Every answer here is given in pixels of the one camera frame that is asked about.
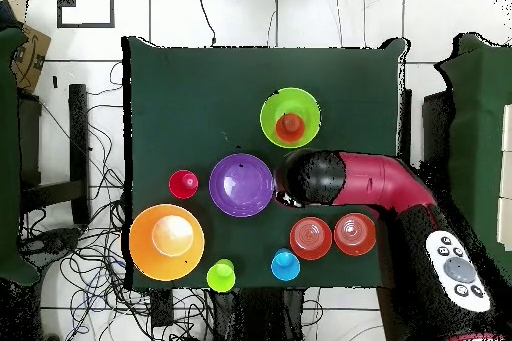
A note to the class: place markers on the purple bowl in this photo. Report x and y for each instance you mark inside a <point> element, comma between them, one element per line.
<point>240,187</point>

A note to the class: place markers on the orange cup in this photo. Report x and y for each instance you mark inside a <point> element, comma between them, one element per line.
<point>290,129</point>

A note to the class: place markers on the green bowl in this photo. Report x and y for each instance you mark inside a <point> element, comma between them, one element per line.
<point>290,101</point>

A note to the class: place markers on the lime green cup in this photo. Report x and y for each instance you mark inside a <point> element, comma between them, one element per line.
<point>220,277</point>

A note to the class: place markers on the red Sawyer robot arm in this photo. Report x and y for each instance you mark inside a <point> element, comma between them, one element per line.
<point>376,181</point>

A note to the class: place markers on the orange bowl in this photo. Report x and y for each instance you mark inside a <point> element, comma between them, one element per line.
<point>354,235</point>
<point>310,238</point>

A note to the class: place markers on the blue cup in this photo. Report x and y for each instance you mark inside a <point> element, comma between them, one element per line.
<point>285,265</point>

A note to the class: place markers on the red cup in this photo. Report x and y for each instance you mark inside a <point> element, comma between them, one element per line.
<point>183,185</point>

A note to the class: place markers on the dark green tablecloth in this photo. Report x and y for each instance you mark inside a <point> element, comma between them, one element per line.
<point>192,89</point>

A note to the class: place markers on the large yellow bowl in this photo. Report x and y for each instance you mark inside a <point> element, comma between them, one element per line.
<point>144,245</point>

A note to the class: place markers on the black metal stand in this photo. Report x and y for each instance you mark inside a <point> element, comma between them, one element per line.
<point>436,129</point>
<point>78,137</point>

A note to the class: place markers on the green cloth covered table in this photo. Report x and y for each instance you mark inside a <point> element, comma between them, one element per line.
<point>480,117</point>
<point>8,157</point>

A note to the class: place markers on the white box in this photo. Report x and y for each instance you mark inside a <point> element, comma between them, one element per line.
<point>508,129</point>
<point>506,225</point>

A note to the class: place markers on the black chair base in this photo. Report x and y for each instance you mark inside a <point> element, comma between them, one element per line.
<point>52,241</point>

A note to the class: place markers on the cardboard box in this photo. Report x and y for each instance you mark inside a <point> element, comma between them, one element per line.
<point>30,61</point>

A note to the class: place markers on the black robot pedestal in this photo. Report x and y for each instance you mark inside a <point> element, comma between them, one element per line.
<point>248,317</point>

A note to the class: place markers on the black square frame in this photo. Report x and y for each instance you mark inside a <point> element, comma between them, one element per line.
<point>86,26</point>

